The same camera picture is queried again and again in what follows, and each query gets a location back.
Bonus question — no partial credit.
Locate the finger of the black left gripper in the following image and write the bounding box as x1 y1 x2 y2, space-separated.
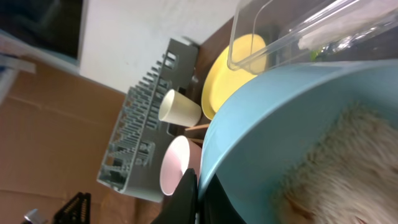
52 192 91 224

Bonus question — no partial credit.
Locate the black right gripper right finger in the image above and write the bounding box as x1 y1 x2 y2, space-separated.
201 175 246 224

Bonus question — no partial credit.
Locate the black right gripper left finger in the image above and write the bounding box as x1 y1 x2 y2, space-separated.
152 168 198 224

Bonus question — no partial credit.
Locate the light blue plastic bowl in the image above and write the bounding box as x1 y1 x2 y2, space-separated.
198 60 397 223

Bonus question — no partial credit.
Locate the cream plastic cup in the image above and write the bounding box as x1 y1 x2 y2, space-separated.
158 90 201 127

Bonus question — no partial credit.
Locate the pile of white rice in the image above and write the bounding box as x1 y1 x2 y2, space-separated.
274 104 397 224

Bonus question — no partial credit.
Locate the white paper napkin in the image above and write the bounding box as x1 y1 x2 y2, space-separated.
298 0 397 50

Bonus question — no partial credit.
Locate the clear plastic waste bin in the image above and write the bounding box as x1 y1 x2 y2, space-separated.
228 0 397 75

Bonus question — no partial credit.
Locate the grey plastic dish rack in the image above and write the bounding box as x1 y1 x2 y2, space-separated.
97 39 198 202

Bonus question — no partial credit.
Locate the lower wooden chopstick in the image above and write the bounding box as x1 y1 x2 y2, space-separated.
189 138 204 144

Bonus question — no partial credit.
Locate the wooden chopstick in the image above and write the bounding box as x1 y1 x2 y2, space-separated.
189 138 204 144
185 123 210 131

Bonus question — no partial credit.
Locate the upper wooden chopstick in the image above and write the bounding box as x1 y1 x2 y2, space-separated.
185 123 210 131

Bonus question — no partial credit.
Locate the yellow plastic plate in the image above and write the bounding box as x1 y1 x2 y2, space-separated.
201 34 266 120

